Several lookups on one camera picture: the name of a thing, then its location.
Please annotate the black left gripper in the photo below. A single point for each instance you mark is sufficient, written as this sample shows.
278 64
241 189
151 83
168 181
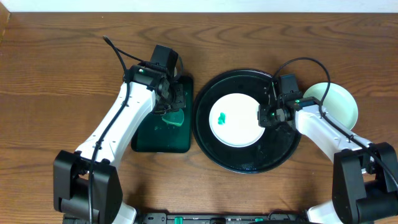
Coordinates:
171 101

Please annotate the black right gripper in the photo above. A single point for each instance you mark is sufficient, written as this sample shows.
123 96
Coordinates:
262 117

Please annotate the green scouring sponge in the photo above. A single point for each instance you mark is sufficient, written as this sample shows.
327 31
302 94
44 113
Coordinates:
175 118

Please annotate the black rectangular water tray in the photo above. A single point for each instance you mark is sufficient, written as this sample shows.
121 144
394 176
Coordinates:
154 135

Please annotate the white plate front green stain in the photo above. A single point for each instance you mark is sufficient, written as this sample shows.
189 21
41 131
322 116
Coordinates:
339 103

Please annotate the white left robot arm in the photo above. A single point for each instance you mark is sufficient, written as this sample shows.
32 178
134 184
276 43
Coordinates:
86 184

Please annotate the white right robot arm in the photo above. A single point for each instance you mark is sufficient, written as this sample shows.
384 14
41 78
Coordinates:
364 174

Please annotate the black round serving tray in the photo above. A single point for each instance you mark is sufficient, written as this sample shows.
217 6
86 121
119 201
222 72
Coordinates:
273 147

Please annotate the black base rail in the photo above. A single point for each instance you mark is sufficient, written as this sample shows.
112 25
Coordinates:
202 218

